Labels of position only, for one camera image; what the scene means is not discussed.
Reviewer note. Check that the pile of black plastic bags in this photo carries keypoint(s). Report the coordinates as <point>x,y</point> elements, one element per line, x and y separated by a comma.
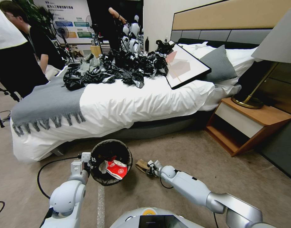
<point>126,64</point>

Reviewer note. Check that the pale wooden cabinet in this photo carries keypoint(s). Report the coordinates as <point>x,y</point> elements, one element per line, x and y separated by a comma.
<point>95,50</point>

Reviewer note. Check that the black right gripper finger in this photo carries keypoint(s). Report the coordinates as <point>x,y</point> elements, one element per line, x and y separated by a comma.
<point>148,167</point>
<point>147,173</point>

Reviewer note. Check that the black standing fan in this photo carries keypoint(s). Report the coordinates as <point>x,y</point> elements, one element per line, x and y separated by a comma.
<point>62,33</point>

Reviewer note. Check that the dark grey bed base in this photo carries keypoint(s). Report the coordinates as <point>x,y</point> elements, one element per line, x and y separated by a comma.
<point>159,128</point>

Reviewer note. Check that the grey green cloth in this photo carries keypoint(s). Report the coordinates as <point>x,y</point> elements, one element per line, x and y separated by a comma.
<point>88,63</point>

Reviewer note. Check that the red white crumpled wrapper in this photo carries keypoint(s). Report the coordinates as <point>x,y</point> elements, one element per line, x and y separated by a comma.
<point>115,169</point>

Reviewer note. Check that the black framed picture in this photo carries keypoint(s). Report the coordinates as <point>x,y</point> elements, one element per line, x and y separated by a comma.
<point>185,66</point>

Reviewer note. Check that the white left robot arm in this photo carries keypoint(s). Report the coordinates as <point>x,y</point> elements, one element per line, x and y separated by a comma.
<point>64,197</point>

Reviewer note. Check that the grey fringed blanket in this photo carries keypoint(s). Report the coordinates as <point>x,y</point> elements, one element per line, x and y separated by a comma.
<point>48,102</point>

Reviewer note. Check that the person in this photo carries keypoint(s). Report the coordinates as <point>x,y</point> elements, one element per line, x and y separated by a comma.
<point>43,45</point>
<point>10,61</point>
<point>113,31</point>

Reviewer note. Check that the brown paper garbage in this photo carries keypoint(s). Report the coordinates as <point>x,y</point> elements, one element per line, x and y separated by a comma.
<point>142,165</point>

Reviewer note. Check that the black tripod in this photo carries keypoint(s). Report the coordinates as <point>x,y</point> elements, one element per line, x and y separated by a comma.
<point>3,95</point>

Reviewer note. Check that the tan grey padded headboard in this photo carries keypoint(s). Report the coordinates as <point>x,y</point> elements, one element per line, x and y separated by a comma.
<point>221,19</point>

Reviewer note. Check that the white info poster board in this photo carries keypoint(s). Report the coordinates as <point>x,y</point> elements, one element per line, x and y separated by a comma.
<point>69,21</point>

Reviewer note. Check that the brass lamp with grey shade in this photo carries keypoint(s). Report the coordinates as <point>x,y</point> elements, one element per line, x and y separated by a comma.
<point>278,35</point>

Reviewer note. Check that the white pillow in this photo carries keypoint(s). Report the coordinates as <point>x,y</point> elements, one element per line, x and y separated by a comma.
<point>242,57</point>

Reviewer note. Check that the wooden white nightstand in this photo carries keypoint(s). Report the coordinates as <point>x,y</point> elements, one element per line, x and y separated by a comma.
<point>245,123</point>

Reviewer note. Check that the white bed duvet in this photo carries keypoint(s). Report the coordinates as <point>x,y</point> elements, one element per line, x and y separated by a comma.
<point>126,102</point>

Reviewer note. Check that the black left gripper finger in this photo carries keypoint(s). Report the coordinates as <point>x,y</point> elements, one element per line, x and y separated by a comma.
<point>92,168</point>
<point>93,160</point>

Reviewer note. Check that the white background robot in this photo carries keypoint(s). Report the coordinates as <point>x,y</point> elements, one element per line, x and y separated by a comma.
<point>133,38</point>

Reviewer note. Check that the black crumpled plastic bag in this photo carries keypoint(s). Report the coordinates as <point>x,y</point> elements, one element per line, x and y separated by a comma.
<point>73,79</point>

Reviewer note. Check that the grey pillow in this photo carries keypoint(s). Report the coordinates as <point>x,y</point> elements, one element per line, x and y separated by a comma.
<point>219,64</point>

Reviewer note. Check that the black mesh trash bin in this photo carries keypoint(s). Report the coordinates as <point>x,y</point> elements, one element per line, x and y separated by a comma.
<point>105,149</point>

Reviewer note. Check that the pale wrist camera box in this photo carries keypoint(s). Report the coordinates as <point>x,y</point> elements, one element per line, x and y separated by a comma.
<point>86,157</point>

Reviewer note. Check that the white robot front shell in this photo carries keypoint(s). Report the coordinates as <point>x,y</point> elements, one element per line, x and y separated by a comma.
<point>155,217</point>

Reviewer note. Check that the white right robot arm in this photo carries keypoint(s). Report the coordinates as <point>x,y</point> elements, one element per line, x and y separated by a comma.
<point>193,185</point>

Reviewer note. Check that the black bottle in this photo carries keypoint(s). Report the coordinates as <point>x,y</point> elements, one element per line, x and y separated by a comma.
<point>147,44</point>

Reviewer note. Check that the clear bubble wrap strip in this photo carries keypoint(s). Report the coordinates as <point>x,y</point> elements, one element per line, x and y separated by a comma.
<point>101,206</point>

